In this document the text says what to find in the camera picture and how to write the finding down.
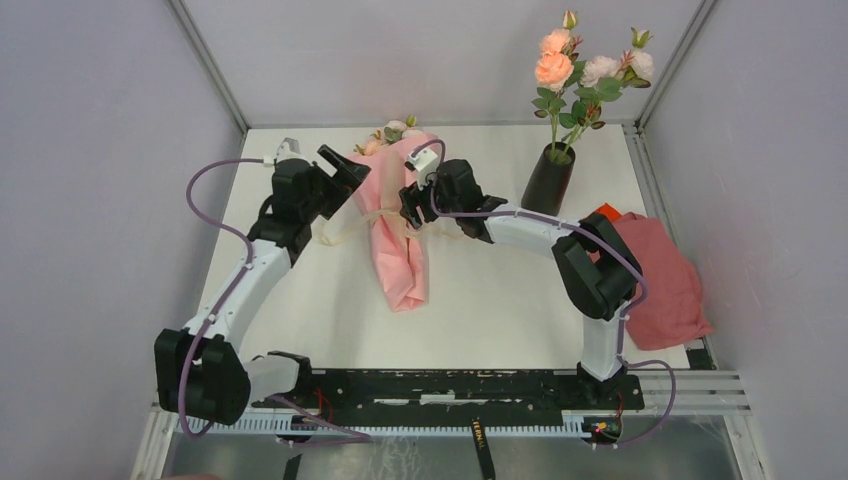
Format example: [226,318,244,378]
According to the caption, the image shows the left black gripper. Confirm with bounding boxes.
[299,145,367,221]

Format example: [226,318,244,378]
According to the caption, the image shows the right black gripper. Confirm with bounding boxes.
[399,168,462,229]

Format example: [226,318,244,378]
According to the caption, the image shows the pink paper bouquet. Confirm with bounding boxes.
[351,118,434,313]

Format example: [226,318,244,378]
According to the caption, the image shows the cream printed ribbon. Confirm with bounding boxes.
[313,208,406,247]

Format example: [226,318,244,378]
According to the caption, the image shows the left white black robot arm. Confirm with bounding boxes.
[154,139,370,438]

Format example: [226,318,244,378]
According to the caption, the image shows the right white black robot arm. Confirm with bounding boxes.
[399,149,645,408]

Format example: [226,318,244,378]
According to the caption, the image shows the black cylindrical vase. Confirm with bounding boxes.
[520,142,575,216]

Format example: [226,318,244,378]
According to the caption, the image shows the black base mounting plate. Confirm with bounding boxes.
[285,369,645,427]

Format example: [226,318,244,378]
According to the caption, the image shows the orange paper piece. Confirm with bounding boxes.
[595,203,622,223]

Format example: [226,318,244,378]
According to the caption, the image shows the peach white artificial roses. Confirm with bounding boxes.
[532,10,656,165]

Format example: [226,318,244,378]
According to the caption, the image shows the pink crumpled cloth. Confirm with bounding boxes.
[612,212,714,351]

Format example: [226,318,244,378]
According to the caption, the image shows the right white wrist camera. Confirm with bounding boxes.
[404,147,441,190]

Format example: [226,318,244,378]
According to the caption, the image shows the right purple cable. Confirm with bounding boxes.
[407,137,678,450]

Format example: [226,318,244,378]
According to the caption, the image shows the purple cable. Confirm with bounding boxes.
[407,137,678,450]
[177,157,372,449]

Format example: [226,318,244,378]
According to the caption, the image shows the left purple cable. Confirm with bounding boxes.
[177,157,372,449]

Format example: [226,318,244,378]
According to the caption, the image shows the black printed strap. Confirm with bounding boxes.
[470,417,497,480]

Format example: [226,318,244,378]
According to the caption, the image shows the white slotted cable duct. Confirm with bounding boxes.
[173,411,591,440]

